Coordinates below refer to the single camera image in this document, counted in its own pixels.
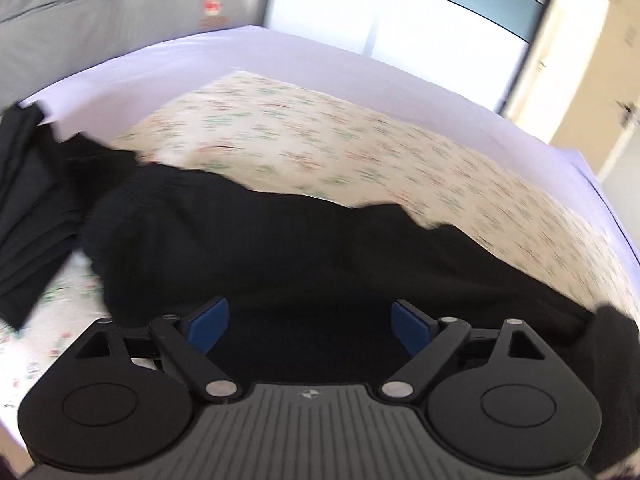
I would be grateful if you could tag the folded black garment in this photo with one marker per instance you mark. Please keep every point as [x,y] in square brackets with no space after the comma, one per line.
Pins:
[40,216]

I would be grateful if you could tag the white and teal wardrobe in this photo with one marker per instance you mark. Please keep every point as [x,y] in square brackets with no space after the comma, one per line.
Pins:
[475,48]

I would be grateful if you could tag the black door handle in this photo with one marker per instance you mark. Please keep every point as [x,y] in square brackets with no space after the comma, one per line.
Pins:
[630,113]

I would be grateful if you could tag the floral patterned cloth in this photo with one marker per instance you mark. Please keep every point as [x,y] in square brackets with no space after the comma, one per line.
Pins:
[277,137]

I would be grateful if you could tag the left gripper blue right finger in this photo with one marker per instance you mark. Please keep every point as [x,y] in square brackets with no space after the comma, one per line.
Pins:
[413,328]

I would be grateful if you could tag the black pants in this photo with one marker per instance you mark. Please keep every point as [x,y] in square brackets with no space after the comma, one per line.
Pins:
[310,283]

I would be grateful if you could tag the open cream bedroom door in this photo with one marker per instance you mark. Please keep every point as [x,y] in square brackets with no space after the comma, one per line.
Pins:
[591,124]

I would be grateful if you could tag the lavender bed sheet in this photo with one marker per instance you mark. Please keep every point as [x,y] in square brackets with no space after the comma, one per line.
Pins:
[116,94]

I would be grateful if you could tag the grey padded headboard cushion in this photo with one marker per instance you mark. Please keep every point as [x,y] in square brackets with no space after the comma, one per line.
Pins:
[45,41]

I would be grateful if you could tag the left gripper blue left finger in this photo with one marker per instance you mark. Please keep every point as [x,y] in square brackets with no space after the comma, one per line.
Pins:
[203,327]

